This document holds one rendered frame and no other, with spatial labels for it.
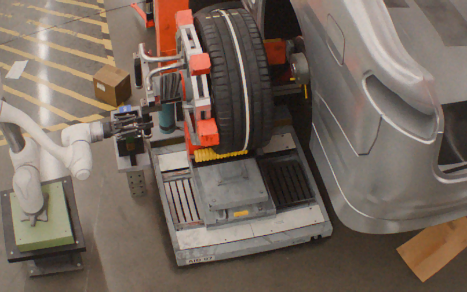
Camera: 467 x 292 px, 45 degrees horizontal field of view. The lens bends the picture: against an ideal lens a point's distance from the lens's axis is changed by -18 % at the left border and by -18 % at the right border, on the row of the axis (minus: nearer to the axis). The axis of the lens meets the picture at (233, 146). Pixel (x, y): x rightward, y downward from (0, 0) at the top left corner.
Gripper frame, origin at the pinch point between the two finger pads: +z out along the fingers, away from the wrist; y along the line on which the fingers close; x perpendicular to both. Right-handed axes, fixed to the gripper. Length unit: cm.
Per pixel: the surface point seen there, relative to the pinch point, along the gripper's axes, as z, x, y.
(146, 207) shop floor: -5, -83, -21
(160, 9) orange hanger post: 15, 20, -60
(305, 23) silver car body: 66, 50, 9
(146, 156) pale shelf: -0.8, -37.9, -15.8
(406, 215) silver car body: 87, 13, 86
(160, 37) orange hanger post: 15, 1, -60
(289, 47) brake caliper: 73, 6, -29
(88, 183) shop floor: -38, -83, -45
